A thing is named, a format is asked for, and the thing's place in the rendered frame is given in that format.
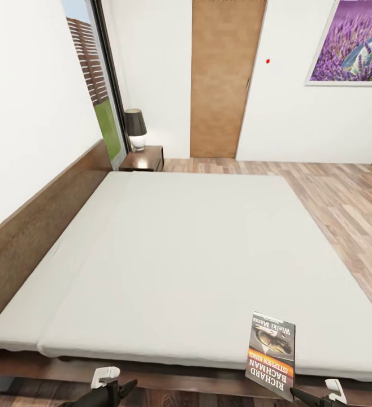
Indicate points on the nightstand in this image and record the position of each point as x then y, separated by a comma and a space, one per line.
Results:
150, 159

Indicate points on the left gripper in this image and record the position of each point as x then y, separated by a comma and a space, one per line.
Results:
109, 395

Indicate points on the hardback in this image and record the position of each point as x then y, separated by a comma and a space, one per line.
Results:
271, 355

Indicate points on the bed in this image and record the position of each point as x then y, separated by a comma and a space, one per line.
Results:
159, 273

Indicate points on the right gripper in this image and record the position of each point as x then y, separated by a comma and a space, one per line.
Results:
313, 401

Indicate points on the fixed window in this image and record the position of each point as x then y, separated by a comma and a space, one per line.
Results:
87, 25

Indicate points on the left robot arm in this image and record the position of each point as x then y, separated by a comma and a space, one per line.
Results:
102, 394

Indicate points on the table lamp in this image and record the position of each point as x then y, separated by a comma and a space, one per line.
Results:
135, 127

